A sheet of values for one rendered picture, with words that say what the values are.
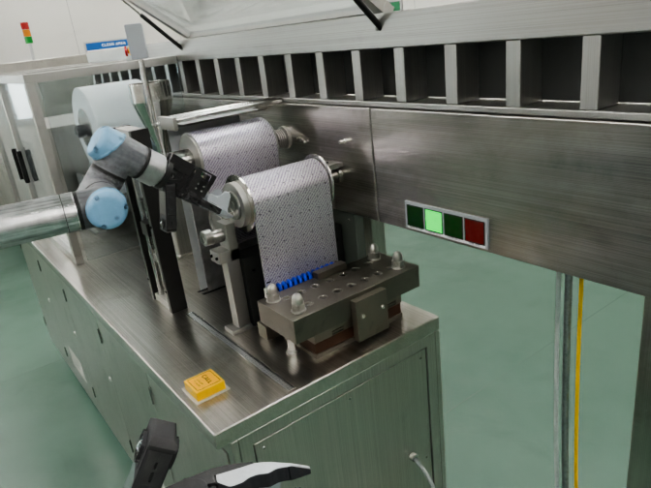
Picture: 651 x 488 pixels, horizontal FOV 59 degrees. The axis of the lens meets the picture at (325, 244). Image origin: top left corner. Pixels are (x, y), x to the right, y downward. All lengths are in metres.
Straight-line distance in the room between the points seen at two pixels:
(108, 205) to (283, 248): 0.51
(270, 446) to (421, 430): 0.51
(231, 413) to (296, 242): 0.48
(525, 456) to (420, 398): 0.95
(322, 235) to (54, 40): 5.66
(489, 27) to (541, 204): 0.35
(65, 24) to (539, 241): 6.23
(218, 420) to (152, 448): 0.74
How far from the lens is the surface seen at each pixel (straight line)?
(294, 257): 1.50
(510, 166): 1.20
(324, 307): 1.34
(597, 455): 2.55
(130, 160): 1.28
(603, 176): 1.10
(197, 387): 1.34
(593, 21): 1.09
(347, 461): 1.51
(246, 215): 1.40
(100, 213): 1.14
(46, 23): 6.94
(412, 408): 1.60
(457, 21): 1.25
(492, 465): 2.44
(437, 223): 1.36
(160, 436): 0.54
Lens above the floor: 1.64
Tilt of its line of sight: 21 degrees down
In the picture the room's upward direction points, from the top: 7 degrees counter-clockwise
